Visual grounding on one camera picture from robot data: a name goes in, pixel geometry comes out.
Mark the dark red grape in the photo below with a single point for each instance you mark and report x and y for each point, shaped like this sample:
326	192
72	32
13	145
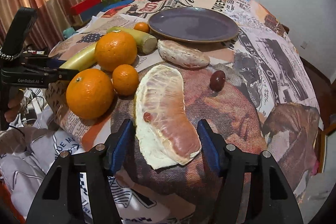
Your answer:
217	81

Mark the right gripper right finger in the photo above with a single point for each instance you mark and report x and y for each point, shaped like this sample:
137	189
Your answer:
213	146

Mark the red box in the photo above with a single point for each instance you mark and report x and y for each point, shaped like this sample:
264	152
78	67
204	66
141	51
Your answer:
83	6

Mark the small mandarin near plate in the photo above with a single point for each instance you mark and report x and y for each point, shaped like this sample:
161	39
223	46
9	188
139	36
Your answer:
142	26

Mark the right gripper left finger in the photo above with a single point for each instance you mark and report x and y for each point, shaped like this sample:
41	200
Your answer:
116	147

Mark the left hand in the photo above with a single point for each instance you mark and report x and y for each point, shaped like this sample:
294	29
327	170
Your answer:
14	106

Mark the small mandarin front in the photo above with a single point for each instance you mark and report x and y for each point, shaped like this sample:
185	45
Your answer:
125	80

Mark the purple ceramic plate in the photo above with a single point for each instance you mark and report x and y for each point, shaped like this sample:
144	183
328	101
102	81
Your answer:
193	25

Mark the newspaper print tablecloth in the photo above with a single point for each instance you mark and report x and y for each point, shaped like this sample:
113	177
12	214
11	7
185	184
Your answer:
267	102

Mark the large orange with sticker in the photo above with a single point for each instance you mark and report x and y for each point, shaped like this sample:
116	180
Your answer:
114	49

